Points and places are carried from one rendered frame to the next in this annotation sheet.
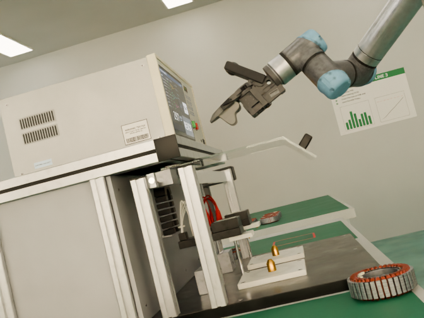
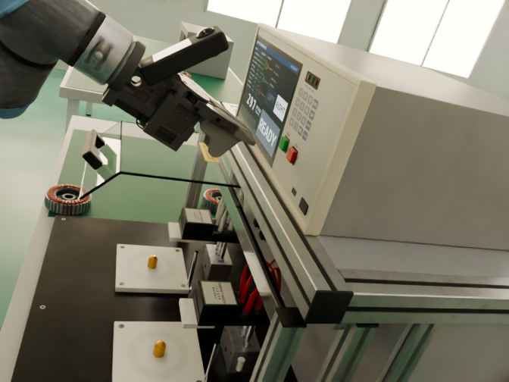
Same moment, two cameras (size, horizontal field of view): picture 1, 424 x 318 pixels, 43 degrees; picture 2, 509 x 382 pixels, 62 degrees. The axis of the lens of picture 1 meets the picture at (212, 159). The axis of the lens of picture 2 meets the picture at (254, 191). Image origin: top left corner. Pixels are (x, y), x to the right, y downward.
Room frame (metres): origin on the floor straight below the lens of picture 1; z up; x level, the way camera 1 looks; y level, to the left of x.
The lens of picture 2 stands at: (1.98, -0.30, 1.38)
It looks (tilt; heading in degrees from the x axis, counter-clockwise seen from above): 25 degrees down; 150
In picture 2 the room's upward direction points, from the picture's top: 16 degrees clockwise
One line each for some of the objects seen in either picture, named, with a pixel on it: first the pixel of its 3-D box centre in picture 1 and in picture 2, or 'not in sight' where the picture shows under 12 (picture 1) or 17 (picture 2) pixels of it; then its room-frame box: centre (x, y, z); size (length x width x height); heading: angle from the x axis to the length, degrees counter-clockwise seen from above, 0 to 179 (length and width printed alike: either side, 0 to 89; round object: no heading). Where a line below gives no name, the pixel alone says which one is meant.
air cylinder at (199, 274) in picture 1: (209, 277); (216, 263); (1.26, 0.07, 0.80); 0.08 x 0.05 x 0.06; 172
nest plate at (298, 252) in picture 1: (276, 257); (157, 355); (1.48, -0.11, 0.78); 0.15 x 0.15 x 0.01; 82
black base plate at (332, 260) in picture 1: (270, 272); (160, 312); (1.36, -0.07, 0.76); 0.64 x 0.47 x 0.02; 172
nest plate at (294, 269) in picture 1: (272, 273); (151, 267); (1.24, -0.07, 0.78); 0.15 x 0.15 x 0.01; 82
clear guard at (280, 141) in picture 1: (242, 164); (175, 164); (1.25, -0.07, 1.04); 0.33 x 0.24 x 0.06; 82
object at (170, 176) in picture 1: (164, 176); not in sight; (1.18, 0.11, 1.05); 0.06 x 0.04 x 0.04; 172
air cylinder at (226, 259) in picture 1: (223, 261); (239, 345); (1.50, 0.04, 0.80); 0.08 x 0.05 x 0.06; 172
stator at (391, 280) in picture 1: (381, 281); (68, 198); (0.93, -0.23, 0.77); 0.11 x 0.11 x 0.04
